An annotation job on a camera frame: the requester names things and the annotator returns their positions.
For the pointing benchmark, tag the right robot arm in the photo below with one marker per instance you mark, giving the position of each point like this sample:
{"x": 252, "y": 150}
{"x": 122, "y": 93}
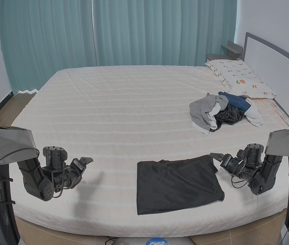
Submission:
{"x": 287, "y": 142}

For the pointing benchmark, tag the bed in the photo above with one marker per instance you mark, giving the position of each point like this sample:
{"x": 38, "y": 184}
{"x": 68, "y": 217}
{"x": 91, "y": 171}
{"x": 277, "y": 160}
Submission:
{"x": 121, "y": 106}

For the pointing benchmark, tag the white printed pillow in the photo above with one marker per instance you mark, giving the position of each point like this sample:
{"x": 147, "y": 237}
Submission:
{"x": 241, "y": 78}

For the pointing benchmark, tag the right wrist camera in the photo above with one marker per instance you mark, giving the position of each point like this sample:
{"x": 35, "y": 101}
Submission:
{"x": 241, "y": 154}

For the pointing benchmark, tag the grey bedside table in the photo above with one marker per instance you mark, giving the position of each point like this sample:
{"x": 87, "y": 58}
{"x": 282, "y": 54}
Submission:
{"x": 232, "y": 48}

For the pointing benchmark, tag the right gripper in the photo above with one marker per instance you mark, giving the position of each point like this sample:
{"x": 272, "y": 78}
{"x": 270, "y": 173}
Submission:
{"x": 227, "y": 162}

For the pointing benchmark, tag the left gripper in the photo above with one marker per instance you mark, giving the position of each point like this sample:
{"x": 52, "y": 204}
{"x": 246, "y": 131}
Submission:
{"x": 79, "y": 166}

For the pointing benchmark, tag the black T-shirt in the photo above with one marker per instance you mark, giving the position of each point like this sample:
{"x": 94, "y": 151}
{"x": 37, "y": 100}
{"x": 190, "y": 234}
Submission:
{"x": 175, "y": 185}

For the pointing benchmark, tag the blue-green curtain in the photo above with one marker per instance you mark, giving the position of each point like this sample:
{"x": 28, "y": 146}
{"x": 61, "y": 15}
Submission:
{"x": 50, "y": 29}
{"x": 164, "y": 22}

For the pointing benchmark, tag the pile of clothes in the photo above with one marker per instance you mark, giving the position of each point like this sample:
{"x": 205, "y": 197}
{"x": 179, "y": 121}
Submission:
{"x": 203, "y": 111}

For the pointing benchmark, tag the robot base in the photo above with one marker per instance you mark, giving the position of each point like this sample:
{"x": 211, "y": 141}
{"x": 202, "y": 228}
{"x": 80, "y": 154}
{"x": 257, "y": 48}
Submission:
{"x": 134, "y": 242}

